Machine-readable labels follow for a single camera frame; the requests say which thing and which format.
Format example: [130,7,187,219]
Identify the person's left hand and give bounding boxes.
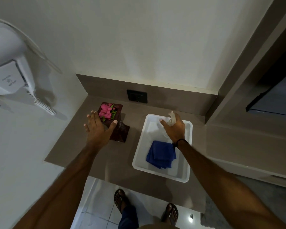
[83,111,118,151]

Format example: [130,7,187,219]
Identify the person's right hand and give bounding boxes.
[160,112,186,144]

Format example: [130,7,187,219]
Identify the clear spray bottle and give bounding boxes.
[163,111,177,139]

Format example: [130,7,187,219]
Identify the person's right forearm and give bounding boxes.
[175,140,286,229]

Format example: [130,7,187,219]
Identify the person's left forearm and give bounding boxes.
[13,143,103,229]

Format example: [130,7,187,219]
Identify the brown glass dish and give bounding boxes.
[97,102,130,143]

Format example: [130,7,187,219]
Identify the white plastic tray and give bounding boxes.
[132,114,193,183]

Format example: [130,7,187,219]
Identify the pink flowers with green leaves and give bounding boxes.
[98,103,117,122]

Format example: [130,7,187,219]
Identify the black wristband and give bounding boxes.
[172,139,189,149]

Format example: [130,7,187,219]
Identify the blue folded cloth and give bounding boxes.
[146,140,177,169]

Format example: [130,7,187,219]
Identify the person's left sandal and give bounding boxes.
[114,189,132,214]

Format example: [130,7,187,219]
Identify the person's sandal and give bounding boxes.
[114,189,132,214]
[161,203,179,226]

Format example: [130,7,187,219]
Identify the grey wooden cabinet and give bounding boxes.
[204,0,286,189]

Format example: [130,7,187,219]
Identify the person's right sandal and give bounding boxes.
[161,203,179,226]

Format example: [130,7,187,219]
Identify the person's blue trousers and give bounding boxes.
[118,206,140,229]

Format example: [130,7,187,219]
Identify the dark flat screen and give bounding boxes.
[245,69,286,118]

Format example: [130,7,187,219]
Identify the black wall socket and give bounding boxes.
[126,90,148,104]

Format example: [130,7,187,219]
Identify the white coiled cord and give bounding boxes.
[26,86,57,116]

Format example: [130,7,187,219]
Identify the white wall hair dryer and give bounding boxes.
[0,17,62,109]

